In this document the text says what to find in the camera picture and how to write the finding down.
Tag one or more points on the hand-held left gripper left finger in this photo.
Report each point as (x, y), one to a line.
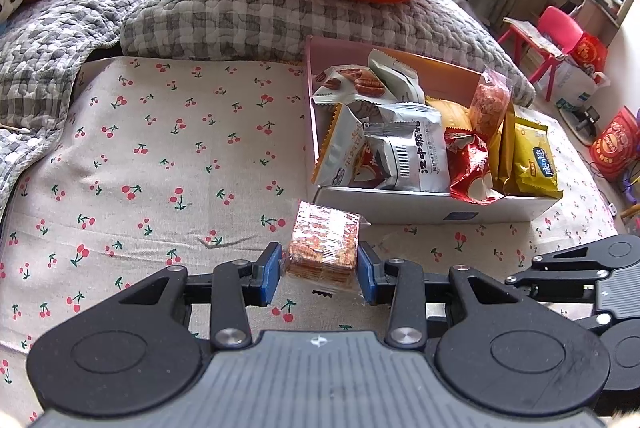
(270, 275)

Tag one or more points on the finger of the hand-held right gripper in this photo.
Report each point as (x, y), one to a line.
(602, 320)
(565, 260)

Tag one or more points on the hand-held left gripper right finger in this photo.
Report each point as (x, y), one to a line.
(367, 279)

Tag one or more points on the clear square cracker packet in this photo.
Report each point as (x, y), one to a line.
(322, 248)

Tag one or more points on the white cardboard box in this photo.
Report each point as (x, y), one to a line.
(400, 208)

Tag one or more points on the yellow printed snack packet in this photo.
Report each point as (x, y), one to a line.
(532, 157)

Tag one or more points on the silver snack packet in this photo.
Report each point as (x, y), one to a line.
(415, 155)

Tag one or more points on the red snack packet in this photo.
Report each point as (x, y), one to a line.
(470, 167)

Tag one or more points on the white orange-edged snack packet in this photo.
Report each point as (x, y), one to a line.
(342, 147)

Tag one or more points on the plain yellow snack packet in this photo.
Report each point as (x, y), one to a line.
(452, 112)
(505, 157)

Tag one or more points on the large red gift bag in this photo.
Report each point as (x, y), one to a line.
(616, 142)

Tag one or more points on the black floor device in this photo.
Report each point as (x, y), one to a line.
(582, 123)

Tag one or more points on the cherry print bed sheet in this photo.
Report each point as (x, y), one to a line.
(150, 157)

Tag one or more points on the clear orange snack packet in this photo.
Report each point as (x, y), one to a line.
(487, 105)

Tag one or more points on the white plastic bag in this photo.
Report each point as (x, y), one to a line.
(570, 82)

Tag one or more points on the pecan nut packet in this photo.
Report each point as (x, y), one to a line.
(345, 82)

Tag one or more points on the white grey snack packet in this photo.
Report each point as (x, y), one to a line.
(395, 75)

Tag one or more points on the small red gift bag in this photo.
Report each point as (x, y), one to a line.
(589, 52)

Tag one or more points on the pink child chair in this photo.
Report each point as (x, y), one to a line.
(557, 25)

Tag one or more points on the grey checked pillow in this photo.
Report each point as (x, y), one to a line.
(250, 22)

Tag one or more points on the grey checked quilt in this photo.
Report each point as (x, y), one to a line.
(75, 17)

